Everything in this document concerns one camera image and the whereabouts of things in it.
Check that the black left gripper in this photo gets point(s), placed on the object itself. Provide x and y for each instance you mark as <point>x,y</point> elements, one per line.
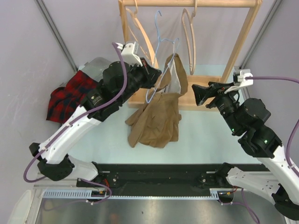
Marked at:
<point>151,74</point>

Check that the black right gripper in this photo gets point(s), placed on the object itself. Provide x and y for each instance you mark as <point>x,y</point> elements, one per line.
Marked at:
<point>202,93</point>

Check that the light blue wire hanger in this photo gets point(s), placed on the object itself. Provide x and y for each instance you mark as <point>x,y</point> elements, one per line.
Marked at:
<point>175,45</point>

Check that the brown skirt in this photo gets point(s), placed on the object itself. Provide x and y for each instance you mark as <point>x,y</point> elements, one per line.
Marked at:
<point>156,124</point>

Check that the wooden hanger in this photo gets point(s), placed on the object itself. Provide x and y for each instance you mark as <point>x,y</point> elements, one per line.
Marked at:
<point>187,23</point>
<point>142,37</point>

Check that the red plaid cloth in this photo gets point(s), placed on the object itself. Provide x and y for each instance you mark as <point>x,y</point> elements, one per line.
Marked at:
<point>64,100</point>

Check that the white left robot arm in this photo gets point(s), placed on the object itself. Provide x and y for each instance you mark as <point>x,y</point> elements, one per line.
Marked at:
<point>81,105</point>

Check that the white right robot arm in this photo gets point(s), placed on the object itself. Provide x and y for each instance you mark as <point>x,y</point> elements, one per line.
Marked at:
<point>264,145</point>

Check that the wooden clothes rack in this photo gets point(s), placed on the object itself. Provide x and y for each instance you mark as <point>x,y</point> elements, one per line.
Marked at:
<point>187,101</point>

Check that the grey plastic bin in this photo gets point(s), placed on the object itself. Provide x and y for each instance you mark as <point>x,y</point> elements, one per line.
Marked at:
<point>94,69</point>

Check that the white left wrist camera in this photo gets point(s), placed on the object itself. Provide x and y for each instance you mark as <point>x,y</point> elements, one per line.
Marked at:
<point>129,53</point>

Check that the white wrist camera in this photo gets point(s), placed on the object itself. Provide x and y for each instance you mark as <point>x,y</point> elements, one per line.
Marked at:
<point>129,53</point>
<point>241,79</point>

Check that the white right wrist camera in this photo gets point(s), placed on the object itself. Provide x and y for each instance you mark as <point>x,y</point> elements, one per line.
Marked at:
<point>241,79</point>

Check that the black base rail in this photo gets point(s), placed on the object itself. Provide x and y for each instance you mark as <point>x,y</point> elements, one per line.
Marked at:
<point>160,180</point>

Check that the grey aluminium frame post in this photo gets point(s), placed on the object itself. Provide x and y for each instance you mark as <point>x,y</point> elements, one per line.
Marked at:
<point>267,12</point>

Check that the left aluminium frame post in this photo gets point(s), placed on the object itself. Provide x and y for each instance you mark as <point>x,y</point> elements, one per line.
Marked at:
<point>55,32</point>

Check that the white slotted cable duct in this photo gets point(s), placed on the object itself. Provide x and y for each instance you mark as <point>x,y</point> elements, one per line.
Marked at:
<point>88,194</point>

